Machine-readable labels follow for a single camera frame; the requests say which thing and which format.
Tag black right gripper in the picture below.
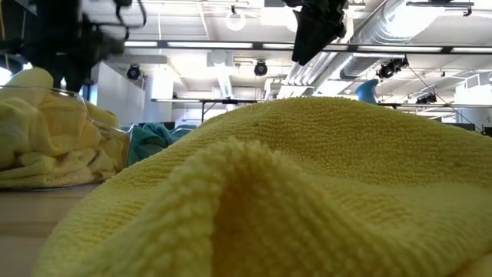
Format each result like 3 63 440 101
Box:
282 0 349 65

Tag white ring light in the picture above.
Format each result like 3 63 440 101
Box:
224 9 247 32

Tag overhead LED light bar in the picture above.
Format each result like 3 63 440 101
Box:
122 38 492 55

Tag blue microfiber towel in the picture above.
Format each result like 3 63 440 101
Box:
171 123 199 142

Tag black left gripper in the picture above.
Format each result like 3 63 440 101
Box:
22 22 126 93

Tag clear plastic basket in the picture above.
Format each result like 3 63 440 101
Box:
0 85 134 190
121 121 199 167

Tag teal microfiber towel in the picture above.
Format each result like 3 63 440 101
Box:
128 123 176 166

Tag silver ventilation duct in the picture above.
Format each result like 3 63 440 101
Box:
340 0 443 80

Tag black track spotlights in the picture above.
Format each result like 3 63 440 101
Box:
414 92 438 105
376 56 410 80

